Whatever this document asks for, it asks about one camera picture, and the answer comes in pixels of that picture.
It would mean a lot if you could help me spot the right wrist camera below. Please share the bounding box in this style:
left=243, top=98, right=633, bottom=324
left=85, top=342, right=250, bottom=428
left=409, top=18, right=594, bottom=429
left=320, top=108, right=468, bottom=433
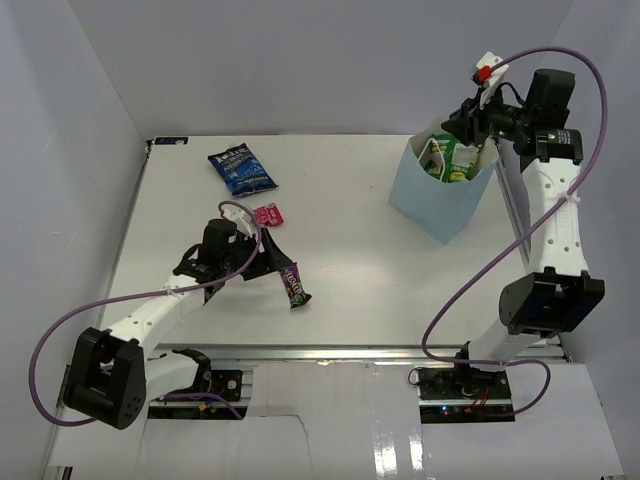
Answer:
left=472, top=51, right=509, bottom=104

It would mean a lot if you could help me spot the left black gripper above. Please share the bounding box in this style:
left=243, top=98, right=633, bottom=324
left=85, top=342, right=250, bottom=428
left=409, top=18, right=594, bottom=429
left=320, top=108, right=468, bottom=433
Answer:
left=221, top=228, right=292, bottom=281

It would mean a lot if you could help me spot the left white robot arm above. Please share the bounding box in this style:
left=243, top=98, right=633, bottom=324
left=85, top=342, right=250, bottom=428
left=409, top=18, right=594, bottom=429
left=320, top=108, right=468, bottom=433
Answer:
left=63, top=219, right=295, bottom=430

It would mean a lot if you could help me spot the purple M&M's packet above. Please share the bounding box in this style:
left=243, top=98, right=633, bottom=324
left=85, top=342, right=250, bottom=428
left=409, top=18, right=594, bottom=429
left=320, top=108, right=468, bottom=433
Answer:
left=279, top=263, right=312, bottom=309

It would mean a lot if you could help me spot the light blue paper bag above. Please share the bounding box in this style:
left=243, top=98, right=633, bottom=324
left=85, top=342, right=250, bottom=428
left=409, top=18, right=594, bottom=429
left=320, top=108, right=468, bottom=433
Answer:
left=389, top=116, right=499, bottom=245

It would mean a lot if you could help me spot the green Fox's candy packet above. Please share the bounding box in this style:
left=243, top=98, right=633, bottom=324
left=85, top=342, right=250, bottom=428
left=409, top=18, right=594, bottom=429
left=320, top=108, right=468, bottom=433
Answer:
left=418, top=134, right=484, bottom=184

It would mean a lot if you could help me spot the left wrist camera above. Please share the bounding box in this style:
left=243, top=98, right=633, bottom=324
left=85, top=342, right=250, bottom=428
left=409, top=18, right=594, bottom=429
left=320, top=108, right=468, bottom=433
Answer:
left=222, top=205, right=258, bottom=237

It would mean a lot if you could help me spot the white front cover board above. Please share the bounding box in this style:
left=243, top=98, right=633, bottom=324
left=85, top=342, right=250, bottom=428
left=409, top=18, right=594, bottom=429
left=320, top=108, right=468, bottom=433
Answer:
left=50, top=363, right=623, bottom=479

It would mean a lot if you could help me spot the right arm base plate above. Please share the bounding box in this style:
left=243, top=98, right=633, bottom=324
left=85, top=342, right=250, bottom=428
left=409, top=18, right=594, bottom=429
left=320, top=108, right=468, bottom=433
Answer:
left=407, top=367, right=511, bottom=400

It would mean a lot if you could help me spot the pink candy packet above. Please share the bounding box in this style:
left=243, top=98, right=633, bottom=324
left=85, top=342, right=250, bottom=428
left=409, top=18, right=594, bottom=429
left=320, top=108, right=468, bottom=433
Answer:
left=254, top=203, right=284, bottom=227

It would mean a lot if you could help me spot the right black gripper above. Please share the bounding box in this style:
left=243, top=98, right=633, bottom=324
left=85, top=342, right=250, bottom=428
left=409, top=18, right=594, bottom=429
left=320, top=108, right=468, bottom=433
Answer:
left=442, top=84, right=535, bottom=147

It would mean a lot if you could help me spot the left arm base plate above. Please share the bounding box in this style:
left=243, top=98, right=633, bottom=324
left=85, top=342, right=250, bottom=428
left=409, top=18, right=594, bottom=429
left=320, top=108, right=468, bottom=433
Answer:
left=164, top=368, right=244, bottom=407

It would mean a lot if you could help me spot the blue chips bag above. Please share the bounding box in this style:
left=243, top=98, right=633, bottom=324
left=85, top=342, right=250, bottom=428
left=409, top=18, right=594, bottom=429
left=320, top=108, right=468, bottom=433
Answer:
left=208, top=143, right=278, bottom=198

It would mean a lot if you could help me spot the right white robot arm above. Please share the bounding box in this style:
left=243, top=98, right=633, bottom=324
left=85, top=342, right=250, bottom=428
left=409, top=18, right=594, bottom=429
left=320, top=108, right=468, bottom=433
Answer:
left=442, top=67, right=605, bottom=399

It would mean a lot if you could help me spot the aluminium table frame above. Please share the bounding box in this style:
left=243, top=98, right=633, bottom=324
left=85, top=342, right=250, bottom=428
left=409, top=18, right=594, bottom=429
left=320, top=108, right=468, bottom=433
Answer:
left=42, top=133, right=569, bottom=471

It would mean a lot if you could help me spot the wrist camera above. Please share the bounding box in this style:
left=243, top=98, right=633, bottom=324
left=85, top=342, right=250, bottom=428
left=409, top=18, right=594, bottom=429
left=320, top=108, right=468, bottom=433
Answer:
left=472, top=51, right=509, bottom=104
left=222, top=205, right=258, bottom=237

